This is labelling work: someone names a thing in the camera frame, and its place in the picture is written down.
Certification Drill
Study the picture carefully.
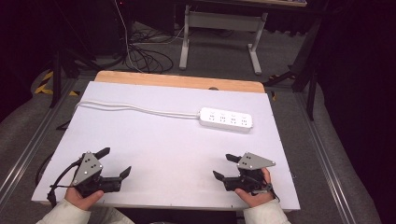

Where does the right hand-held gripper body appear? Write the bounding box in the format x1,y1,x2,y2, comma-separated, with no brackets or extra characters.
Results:
222,151,276,196

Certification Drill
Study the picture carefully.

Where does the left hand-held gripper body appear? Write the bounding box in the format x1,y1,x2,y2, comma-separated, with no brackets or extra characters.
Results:
72,151,123,199

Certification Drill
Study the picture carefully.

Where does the person's left hand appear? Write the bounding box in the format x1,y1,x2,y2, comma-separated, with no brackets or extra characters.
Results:
64,186,105,212

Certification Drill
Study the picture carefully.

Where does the person's right hand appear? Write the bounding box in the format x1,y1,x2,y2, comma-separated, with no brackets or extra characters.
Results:
233,167,276,209

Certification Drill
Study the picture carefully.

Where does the white power strip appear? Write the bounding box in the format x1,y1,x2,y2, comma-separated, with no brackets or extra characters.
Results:
198,106,254,134

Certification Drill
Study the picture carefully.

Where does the white board table cover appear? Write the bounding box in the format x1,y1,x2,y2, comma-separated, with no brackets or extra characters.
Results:
31,81,302,213

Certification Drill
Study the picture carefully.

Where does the black metal stand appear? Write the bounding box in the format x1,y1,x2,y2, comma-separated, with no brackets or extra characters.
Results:
263,18,322,121
49,48,104,109

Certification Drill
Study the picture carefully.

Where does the yellow black floor tape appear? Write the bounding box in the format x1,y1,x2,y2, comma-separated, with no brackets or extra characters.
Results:
34,70,80,97

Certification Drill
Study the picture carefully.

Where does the wooden table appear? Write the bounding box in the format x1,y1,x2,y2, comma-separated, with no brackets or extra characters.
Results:
93,70,266,93

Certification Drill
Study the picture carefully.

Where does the white metal stand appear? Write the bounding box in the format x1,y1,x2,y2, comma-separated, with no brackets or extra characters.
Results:
178,0,309,76

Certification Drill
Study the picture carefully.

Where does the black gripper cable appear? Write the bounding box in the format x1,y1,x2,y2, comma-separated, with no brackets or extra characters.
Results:
46,158,84,208

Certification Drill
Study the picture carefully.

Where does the white power strip cable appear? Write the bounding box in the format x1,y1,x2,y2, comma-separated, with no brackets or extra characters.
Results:
75,99,202,120

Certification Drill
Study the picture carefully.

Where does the aluminium floor rail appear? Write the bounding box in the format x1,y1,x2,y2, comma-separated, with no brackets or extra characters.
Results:
293,92,357,224
0,78,77,202

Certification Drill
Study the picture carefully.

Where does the bundle of black floor cables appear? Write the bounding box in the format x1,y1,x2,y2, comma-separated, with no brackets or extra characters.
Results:
122,27,175,75

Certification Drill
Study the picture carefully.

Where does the thin white floor cable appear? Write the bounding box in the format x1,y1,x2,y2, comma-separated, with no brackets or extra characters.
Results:
113,0,145,73

